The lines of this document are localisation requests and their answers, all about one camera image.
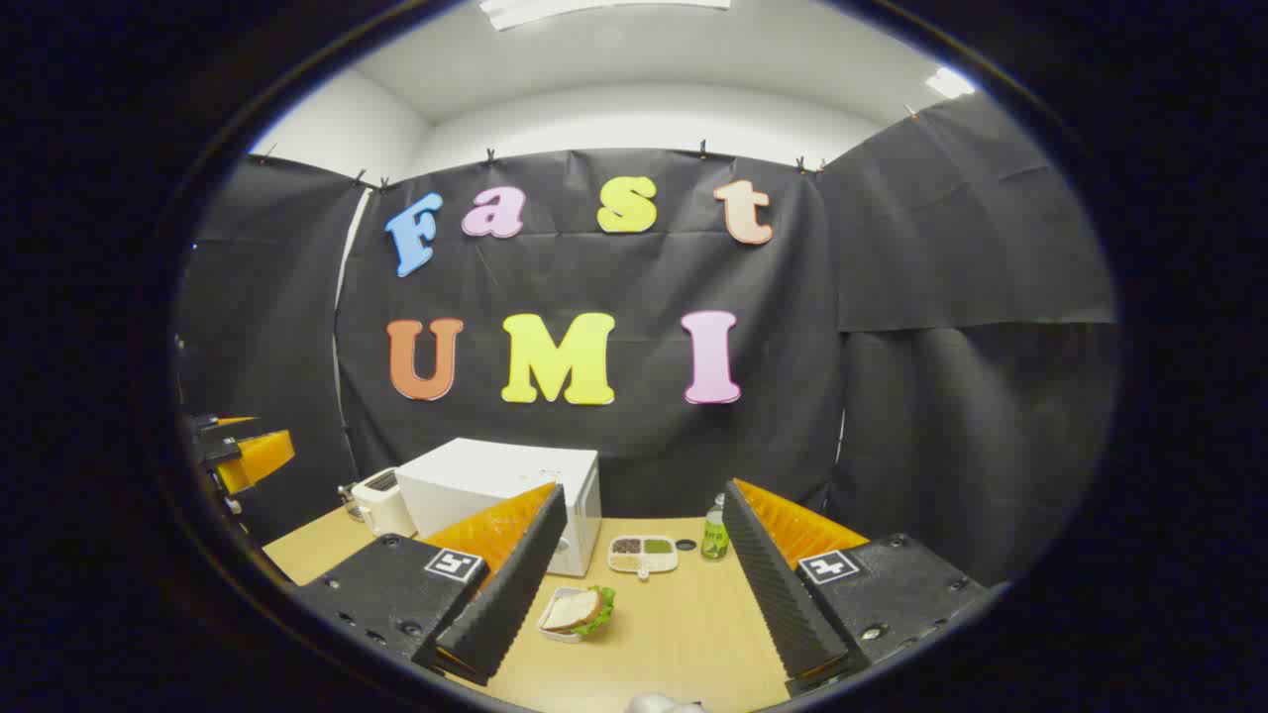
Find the green tea bottle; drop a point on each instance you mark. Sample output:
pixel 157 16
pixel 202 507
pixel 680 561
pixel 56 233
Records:
pixel 714 537

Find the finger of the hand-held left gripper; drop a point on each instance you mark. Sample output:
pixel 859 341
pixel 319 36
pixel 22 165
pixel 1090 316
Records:
pixel 263 456
pixel 233 422

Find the white toaster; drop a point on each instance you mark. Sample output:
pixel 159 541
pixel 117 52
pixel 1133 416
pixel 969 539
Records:
pixel 381 505

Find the lettuce sandwich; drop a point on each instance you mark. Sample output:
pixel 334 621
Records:
pixel 575 611

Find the black backdrop cloth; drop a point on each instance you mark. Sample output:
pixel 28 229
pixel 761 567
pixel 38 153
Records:
pixel 644 456

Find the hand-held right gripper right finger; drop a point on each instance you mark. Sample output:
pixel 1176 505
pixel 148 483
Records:
pixel 768 584

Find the white microwave oven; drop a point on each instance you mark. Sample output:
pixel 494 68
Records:
pixel 495 475

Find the small white rectangular dish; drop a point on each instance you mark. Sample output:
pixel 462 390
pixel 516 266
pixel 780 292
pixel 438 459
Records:
pixel 557 634

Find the ceiling light panel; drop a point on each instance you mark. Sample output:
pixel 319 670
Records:
pixel 949 82
pixel 594 10

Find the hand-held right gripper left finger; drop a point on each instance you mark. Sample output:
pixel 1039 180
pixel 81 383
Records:
pixel 515 584

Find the white divided dish of beans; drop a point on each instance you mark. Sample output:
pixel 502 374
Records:
pixel 644 560

